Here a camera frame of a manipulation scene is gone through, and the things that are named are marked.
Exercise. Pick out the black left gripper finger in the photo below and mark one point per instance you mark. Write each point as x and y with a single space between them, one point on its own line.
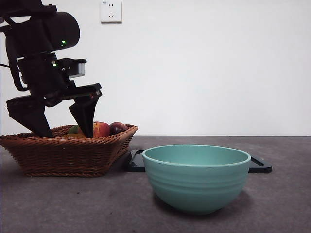
85 116
29 114

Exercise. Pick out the brown kiwifruit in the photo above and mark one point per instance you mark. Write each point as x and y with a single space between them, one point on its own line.
73 136

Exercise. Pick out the teal ribbed bowl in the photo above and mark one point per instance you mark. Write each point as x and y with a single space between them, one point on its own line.
196 187

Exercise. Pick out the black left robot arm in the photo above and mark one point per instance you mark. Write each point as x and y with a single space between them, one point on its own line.
60 29

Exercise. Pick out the green fruit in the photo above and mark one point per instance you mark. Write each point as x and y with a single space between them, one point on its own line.
73 129

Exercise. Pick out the red yellow apple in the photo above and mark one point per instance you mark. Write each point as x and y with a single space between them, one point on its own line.
102 129

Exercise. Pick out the dark red plum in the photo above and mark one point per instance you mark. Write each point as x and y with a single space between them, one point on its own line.
117 128

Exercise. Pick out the brown wicker basket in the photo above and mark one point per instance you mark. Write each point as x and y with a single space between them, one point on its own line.
60 155

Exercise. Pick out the black rectangular tray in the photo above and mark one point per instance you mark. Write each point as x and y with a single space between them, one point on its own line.
136 162

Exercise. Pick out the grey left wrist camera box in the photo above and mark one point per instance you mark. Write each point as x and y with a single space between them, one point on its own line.
81 69

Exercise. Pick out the white wall socket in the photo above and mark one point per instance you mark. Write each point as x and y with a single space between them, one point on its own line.
111 12

